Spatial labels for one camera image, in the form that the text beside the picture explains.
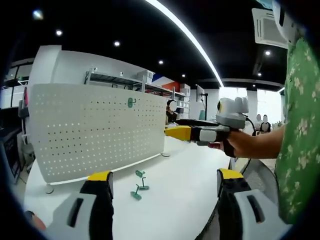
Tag white office chair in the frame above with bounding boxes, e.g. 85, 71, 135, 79
17, 99, 35, 161

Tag ceiling air conditioner vent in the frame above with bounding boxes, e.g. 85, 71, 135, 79
251, 7, 288, 50

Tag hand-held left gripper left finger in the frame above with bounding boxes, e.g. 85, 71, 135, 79
46, 170, 115, 240

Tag curved ceiling light strip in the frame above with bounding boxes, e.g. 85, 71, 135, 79
144, 0, 225, 88

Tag metal storage shelf rack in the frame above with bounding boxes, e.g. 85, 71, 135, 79
84, 70, 191, 118

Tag person's right hand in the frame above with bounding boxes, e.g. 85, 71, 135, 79
208, 129, 242, 159

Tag orange object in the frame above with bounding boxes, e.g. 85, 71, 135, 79
24, 210, 48, 232

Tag dark office desk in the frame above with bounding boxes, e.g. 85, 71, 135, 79
0, 124, 23, 181

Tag white perforated mounting plate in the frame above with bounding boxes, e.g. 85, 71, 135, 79
28, 83, 171, 195

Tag round ceiling spotlights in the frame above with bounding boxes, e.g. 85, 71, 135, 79
56, 29, 271, 88

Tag metal shelf with bins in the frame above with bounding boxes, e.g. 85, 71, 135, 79
136, 69, 191, 111

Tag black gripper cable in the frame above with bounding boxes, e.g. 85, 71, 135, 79
239, 116, 257, 176

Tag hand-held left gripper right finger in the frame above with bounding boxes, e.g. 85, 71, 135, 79
216, 167, 293, 240

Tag person in green shirt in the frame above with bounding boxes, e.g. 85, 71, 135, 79
273, 32, 320, 225

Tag white chest device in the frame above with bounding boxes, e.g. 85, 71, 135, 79
271, 0, 300, 45

